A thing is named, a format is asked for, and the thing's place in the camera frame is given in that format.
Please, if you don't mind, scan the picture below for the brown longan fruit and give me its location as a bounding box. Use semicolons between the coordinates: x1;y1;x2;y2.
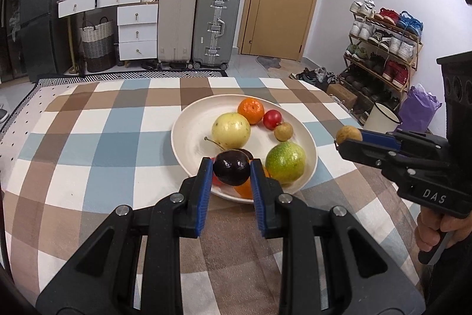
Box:
273;122;294;142
335;125;362;145

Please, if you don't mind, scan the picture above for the yellow green guava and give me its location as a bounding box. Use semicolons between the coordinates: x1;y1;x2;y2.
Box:
265;141;306;185

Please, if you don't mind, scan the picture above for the red tomato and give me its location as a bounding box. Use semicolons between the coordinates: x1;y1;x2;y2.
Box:
212;176;226;187
263;110;282;130

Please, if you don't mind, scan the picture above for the dark cherry with stem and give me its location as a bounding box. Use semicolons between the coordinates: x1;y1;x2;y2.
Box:
204;137;254;161

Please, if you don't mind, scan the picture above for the orange mandarin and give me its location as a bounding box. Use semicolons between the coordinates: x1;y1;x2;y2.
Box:
234;178;253;199
237;97;265;125

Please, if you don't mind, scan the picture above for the dark plum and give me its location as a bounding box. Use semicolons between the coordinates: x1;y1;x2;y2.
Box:
213;150;250;186

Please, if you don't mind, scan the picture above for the right hand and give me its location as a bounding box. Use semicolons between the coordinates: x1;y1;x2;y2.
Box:
414;206;472;252

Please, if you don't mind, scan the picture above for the purple bag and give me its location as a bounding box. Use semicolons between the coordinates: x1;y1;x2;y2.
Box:
399;84;442;133

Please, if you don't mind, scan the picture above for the white enamel bucket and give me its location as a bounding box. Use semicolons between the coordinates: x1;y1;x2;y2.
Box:
363;102;401;133

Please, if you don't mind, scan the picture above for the wooden shoe rack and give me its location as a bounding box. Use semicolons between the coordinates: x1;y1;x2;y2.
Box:
339;0;424;111

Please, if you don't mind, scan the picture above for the checkered tablecloth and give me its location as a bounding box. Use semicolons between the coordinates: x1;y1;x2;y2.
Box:
1;78;420;314

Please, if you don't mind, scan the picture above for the cream round plate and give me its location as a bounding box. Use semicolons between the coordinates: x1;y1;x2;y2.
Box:
171;94;318;193

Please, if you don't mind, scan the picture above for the silver suitcase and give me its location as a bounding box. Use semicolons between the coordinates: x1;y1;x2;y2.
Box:
192;0;240;70

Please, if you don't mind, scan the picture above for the beige suitcase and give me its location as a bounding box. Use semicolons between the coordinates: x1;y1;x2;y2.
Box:
157;0;196;64

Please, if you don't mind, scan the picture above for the woven laundry basket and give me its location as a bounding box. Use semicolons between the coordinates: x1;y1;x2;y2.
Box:
80;17;116;73

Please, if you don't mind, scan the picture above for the white drawer desk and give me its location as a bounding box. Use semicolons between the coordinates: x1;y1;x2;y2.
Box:
58;0;158;61

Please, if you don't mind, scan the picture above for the black refrigerator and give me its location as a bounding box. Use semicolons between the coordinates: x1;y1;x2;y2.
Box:
19;0;72;83

